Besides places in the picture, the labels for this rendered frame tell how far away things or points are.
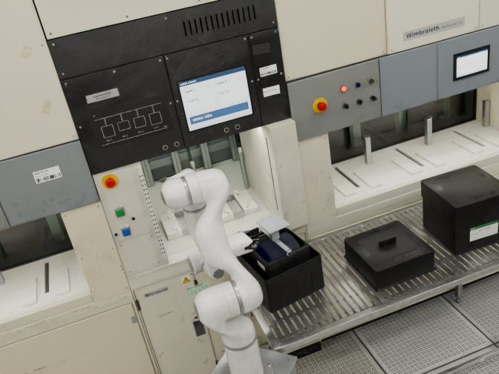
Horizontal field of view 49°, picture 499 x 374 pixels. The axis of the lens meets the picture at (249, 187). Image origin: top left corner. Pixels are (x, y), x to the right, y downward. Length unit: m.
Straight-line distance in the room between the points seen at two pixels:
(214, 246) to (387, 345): 1.66
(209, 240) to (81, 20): 0.93
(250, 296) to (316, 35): 1.16
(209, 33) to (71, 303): 1.33
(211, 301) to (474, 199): 1.25
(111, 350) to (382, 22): 1.95
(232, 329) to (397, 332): 1.59
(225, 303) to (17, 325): 1.15
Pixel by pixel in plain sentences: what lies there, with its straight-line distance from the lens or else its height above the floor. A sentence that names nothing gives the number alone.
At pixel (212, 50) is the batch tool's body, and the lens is 2.26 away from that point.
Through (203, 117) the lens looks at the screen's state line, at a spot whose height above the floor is 1.51.
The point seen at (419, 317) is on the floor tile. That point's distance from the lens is 3.41.
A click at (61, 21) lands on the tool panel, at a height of 2.00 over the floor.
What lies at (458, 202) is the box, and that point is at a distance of 2.50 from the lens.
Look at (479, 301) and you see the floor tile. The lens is 3.54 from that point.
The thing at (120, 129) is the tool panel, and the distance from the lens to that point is 2.27.
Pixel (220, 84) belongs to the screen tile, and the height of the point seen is 1.63.
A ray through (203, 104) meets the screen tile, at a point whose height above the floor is 1.57.
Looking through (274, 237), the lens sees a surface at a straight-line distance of 2.32.
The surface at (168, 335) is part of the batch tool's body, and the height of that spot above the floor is 0.47.
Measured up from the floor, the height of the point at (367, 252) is 0.86.
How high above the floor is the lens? 2.31
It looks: 28 degrees down
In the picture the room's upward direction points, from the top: 11 degrees counter-clockwise
